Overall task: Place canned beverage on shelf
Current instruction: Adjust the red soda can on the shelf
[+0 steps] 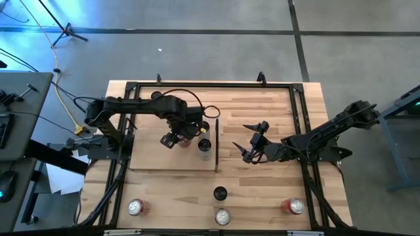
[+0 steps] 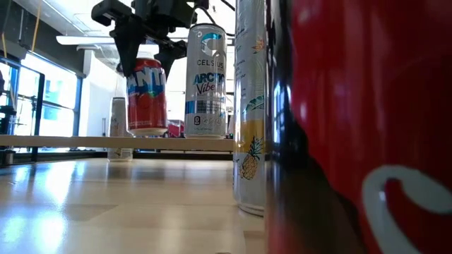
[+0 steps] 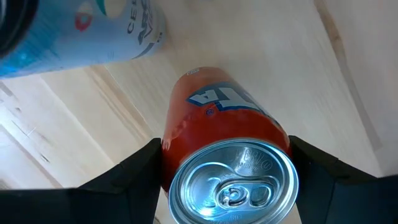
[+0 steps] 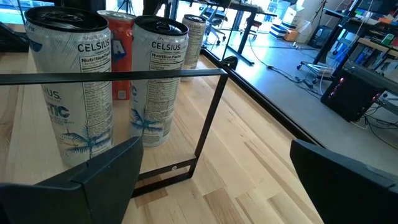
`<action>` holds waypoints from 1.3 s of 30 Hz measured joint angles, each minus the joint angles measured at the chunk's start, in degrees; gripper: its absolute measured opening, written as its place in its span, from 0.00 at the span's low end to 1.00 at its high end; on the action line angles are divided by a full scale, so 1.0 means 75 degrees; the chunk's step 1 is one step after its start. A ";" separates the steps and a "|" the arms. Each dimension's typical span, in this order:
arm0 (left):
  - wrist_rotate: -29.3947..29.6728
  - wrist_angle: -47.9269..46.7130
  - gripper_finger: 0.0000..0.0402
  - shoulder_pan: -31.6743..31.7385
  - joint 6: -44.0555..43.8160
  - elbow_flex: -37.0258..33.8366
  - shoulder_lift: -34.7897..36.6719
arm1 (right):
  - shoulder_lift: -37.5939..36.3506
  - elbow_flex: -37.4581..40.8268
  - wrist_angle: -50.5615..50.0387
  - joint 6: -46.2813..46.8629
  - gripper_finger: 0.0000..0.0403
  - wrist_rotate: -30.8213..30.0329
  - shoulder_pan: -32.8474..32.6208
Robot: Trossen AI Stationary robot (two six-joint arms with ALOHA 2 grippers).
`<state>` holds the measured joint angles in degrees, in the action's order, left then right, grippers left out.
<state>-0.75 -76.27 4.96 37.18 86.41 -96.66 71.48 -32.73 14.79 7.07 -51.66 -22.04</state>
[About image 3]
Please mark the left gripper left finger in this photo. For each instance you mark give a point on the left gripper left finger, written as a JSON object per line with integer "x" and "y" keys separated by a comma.
{"x": 93, "y": 205}

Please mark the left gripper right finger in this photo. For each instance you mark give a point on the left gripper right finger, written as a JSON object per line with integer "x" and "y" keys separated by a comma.
{"x": 342, "y": 202}

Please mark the orange Fanta can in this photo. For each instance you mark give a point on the orange Fanta can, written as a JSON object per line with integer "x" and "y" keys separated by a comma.
{"x": 217, "y": 124}

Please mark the white Celsius Arctic can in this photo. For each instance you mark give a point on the white Celsius Arctic can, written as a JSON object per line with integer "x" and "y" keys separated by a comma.
{"x": 77, "y": 37}

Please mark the light wooden shelf board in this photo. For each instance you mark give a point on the light wooden shelf board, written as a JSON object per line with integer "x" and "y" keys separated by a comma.
{"x": 248, "y": 46}

